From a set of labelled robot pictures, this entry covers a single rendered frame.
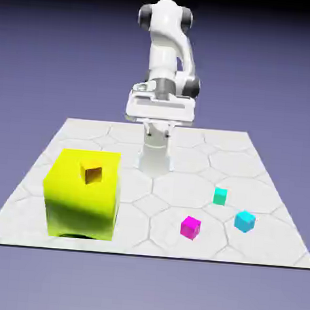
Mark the small magenta cube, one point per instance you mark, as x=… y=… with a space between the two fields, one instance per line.
x=190 y=228

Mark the small cyan cube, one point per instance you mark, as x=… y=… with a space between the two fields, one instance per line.
x=244 y=221

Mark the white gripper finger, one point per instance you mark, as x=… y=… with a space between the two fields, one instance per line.
x=148 y=129
x=168 y=131

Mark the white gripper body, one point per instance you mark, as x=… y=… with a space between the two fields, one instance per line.
x=160 y=109

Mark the small teal cube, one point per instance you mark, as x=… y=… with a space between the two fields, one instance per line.
x=220 y=196

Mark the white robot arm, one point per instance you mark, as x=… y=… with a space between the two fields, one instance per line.
x=164 y=35

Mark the large yellow box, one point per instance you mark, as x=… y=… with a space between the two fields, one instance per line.
x=80 y=201

